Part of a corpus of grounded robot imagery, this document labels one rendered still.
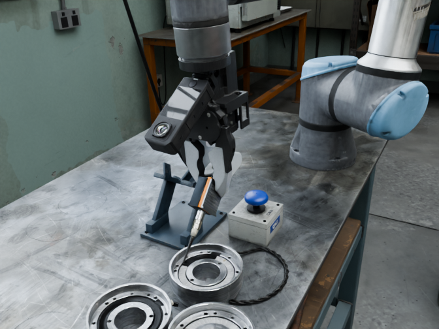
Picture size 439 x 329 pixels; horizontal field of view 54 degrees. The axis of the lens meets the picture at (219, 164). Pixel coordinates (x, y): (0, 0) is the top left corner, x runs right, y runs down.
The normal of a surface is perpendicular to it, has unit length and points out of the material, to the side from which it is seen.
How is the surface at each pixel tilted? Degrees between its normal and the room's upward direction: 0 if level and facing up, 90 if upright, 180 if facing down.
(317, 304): 0
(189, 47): 92
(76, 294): 0
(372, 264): 0
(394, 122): 98
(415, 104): 98
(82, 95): 90
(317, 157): 73
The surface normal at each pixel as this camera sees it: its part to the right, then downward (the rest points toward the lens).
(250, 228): -0.49, 0.40
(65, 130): 0.87, 0.19
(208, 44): 0.17, 0.42
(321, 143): -0.25, 0.14
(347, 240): -0.03, -0.90
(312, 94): -0.85, 0.26
